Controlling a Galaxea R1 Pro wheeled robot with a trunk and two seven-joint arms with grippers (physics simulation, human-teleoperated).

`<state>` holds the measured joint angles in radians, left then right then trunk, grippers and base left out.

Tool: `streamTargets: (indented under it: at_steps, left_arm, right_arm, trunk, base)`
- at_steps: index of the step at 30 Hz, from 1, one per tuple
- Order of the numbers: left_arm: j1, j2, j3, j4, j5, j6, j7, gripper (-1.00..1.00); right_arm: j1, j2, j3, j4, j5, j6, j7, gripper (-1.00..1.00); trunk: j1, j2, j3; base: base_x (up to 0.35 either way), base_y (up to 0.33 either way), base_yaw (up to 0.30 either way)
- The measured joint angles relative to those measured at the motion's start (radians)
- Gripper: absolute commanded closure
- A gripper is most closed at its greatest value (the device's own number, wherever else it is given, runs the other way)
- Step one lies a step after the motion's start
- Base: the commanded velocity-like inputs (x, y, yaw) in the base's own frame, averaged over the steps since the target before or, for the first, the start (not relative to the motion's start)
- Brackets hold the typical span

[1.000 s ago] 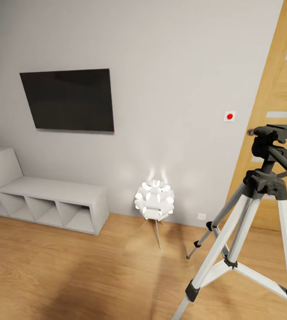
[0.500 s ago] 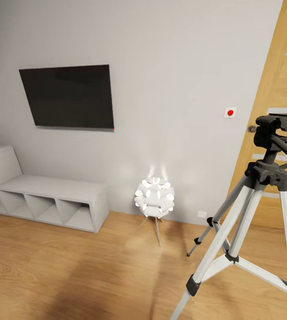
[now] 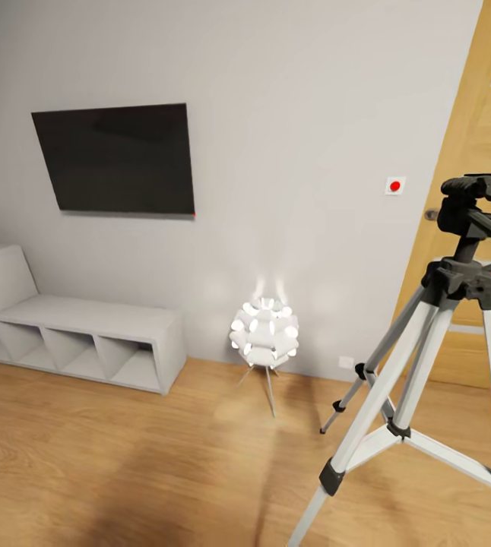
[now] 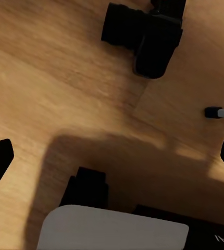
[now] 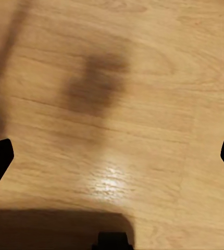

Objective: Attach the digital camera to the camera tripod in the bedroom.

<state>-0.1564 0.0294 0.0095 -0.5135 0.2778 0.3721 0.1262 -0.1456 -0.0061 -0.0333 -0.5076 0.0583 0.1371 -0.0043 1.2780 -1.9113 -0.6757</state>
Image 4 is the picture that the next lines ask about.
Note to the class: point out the digital camera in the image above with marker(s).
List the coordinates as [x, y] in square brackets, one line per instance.
[153, 36]

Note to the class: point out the camera tripod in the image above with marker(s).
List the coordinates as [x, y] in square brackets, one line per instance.
[214, 112]

